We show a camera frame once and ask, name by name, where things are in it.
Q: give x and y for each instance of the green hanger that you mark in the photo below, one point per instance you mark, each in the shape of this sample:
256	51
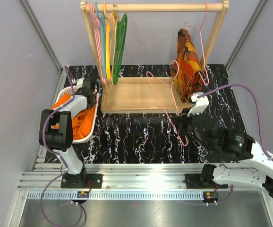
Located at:
121	31

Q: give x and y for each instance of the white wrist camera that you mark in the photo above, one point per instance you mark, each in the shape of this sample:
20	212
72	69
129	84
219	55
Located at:
200	101
77	83

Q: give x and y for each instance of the pink wire hanger with camouflage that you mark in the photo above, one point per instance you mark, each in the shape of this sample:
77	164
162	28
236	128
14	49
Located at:
203	73

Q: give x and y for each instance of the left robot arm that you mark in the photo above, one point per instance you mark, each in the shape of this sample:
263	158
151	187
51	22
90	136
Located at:
71	121

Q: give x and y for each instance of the wooden clothes rack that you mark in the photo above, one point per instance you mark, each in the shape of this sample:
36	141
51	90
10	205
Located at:
134	95

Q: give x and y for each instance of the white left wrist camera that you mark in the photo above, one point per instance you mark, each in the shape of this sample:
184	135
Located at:
77	83

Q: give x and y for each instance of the white perforated plastic basket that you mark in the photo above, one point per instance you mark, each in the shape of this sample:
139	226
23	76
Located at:
64	95

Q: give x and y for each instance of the pink hanger on rack left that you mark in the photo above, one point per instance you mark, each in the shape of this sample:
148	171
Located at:
96	26

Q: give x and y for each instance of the aluminium front rail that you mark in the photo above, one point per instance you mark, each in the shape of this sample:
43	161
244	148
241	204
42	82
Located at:
145	177

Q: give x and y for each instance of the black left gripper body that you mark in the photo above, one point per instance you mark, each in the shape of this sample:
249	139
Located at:
92	105

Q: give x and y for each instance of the teal hanger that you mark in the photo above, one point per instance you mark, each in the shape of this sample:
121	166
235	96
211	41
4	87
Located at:
101	18

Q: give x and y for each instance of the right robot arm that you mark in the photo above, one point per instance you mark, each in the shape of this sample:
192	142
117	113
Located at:
231	145

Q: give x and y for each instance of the thin gold wire hanger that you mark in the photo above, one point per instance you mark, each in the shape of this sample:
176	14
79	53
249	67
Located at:
110	34

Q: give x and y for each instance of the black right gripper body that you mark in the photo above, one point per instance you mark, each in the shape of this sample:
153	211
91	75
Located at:
186	123

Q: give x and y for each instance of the yellow hanger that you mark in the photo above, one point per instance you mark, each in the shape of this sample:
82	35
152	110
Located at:
106	17

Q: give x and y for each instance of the camouflage orange trousers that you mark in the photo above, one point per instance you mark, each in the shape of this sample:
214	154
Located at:
185	71

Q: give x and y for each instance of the white slotted cable duct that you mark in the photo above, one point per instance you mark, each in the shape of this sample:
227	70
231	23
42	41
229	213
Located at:
118	195

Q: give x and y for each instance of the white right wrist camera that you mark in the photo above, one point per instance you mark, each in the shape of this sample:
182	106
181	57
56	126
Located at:
200	101

